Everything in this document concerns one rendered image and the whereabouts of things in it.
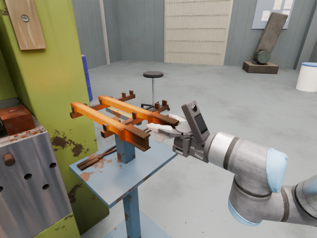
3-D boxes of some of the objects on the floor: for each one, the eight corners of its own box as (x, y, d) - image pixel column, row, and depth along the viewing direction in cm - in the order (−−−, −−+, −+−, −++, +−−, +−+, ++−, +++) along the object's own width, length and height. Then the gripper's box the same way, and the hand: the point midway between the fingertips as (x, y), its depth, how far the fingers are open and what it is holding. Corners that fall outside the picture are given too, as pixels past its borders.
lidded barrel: (290, 85, 456) (298, 62, 430) (314, 87, 441) (324, 63, 416) (296, 91, 415) (306, 64, 389) (323, 93, 400) (335, 66, 375)
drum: (98, 97, 378) (92, 54, 340) (81, 106, 328) (71, 57, 291) (75, 95, 391) (66, 53, 353) (55, 104, 341) (42, 56, 304)
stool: (172, 106, 331) (173, 70, 302) (165, 118, 286) (166, 77, 257) (144, 103, 345) (143, 68, 316) (133, 114, 300) (131, 74, 271)
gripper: (198, 175, 46) (141, 145, 59) (221, 148, 57) (169, 128, 69) (201, 148, 43) (139, 122, 55) (226, 124, 53) (170, 107, 65)
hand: (158, 119), depth 60 cm, fingers open, 9 cm apart
